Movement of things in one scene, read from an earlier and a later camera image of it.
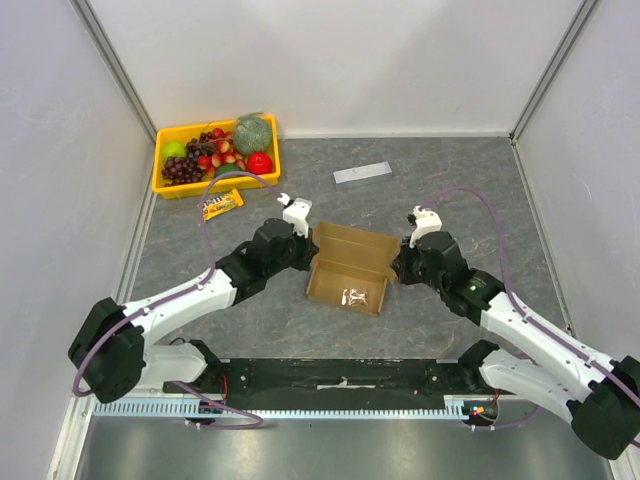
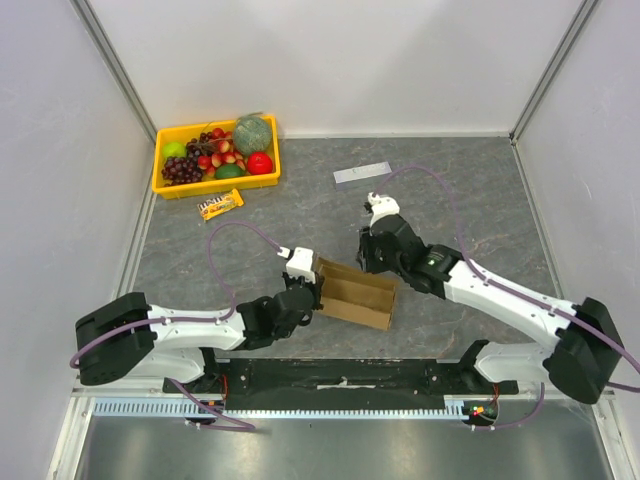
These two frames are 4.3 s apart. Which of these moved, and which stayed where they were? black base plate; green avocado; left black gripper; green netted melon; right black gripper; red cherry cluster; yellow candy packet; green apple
Moved: right black gripper; left black gripper
Stayed: green apple; red cherry cluster; green avocado; black base plate; yellow candy packet; green netted melon
